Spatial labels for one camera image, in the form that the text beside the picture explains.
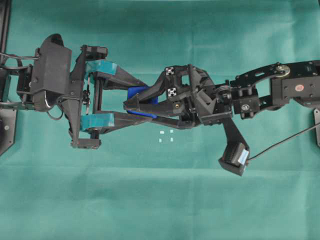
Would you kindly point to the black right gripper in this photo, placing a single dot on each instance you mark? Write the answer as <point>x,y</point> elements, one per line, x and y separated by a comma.
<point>191,94</point>

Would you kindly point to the black table frame rail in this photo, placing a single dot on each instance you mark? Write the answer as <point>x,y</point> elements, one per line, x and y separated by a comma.
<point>5,11</point>

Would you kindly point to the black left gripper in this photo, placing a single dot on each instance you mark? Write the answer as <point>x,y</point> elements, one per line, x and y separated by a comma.
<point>91,61</point>

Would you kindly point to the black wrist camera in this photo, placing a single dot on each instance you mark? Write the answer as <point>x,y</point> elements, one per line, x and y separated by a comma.
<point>50,73</point>
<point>237,151</point>

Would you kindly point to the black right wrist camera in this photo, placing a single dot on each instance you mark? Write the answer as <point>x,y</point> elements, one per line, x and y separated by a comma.
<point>237,151</point>

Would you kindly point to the white tape marks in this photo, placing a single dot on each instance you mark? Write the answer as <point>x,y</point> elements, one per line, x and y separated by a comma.
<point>166,136</point>

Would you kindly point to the green table cloth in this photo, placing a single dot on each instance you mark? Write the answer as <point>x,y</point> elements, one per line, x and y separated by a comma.
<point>135,188</point>

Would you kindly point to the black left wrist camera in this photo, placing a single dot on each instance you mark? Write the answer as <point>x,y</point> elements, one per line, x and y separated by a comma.
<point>50,73</point>

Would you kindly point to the blue block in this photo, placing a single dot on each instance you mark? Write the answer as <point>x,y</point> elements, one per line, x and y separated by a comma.
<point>132,91</point>

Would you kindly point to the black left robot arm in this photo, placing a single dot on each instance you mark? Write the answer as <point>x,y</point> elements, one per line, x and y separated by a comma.
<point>15,96</point>

